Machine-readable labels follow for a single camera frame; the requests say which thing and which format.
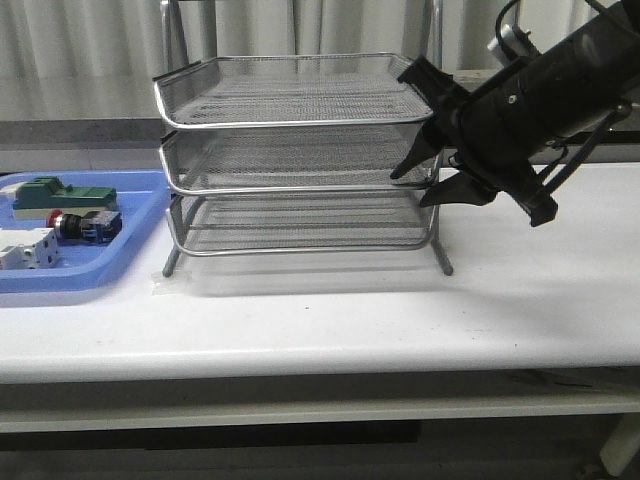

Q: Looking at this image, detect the grey metal rack frame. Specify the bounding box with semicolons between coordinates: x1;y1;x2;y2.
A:
160;0;454;278

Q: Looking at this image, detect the silver mesh tray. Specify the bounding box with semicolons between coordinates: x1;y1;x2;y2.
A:
159;124;436;195
153;53;432;130
167;190;434;257

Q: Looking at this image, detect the blue plastic tray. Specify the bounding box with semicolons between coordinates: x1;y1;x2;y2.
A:
1;170;170;294

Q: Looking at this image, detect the white pleated curtain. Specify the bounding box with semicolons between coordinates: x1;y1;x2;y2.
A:
0;0;640;122

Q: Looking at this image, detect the red emergency push button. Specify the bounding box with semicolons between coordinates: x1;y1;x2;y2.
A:
46;210;122;244

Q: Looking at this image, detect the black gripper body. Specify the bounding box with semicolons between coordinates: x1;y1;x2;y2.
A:
398;56;558;227

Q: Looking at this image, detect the white table leg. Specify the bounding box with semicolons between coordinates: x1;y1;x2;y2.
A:
599;413;640;477

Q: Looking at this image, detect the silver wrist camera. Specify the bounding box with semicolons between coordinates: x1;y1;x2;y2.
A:
487;24;540;67

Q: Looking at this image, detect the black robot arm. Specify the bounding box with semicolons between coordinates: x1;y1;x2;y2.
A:
390;1;639;227

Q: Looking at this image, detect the white circuit breaker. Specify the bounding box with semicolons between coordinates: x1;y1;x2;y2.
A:
1;228;60;270

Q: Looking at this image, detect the grey stone counter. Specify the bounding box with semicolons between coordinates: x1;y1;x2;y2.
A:
0;67;640;150

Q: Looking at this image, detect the green terminal block component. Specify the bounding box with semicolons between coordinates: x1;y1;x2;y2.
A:
12;176;118;220

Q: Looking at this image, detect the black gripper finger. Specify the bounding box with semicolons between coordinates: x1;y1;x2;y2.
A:
390;121;449;180
420;172;496;207

